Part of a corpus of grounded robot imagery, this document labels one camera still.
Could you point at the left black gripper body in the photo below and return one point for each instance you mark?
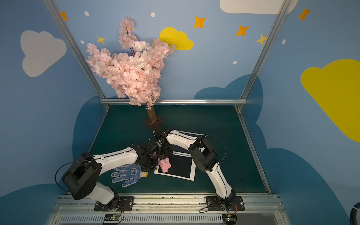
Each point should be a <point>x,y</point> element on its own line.
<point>154,154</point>

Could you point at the white drawing tablet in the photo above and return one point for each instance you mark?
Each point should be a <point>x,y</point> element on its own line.
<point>177,148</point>
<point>182,167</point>

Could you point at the pink cherry blossom tree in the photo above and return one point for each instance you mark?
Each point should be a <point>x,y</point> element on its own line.
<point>134,76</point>

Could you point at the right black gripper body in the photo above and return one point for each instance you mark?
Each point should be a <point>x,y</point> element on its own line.
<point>159,145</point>

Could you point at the green circuit board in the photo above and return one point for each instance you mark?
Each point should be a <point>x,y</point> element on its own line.
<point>111,219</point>
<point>229,219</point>

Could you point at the right green circuit board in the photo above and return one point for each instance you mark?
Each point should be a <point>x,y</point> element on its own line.
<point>229,219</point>

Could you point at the aluminium front mounting rail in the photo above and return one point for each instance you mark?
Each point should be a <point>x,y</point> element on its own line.
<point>171,209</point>

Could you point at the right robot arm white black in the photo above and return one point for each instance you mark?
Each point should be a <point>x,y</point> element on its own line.
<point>205,158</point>

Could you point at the left green circuit board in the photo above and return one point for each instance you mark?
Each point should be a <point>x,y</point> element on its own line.
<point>111,219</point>

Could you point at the blue dotted work glove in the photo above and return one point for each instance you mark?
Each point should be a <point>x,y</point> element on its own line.
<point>128,174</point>

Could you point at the aluminium frame rails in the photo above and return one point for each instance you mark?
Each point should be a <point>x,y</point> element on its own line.
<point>200,86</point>

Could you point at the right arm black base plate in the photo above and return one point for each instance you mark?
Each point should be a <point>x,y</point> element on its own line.
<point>214,204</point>

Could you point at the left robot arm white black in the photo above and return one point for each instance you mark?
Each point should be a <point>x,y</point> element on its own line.
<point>81,179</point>

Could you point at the pink cloth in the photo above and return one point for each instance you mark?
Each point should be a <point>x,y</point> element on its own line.
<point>163,164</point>

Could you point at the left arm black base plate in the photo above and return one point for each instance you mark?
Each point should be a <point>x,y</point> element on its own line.
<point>125,203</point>

